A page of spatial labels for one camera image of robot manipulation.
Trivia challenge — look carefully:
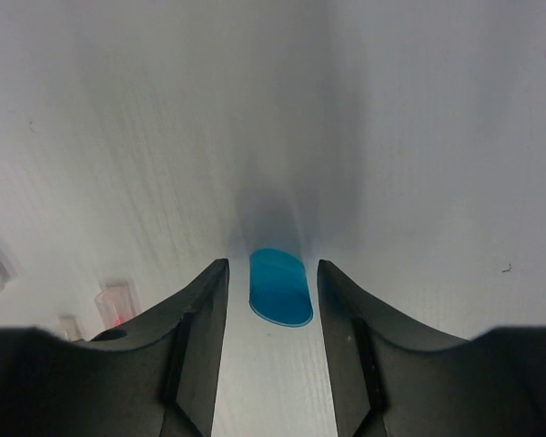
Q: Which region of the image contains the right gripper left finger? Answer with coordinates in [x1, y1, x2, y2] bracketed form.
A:
[0, 259, 229, 436]

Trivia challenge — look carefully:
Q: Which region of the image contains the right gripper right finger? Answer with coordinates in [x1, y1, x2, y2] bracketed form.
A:
[318, 260, 546, 436]

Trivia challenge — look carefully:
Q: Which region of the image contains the grey purple marker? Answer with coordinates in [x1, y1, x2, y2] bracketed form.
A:
[95, 279, 140, 330]

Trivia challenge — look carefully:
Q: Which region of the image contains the yellow highlighter pen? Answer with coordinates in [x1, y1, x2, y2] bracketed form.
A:
[56, 315, 85, 342]

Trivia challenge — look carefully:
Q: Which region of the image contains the blue cap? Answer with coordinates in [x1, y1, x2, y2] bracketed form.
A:
[248, 248, 314, 328]

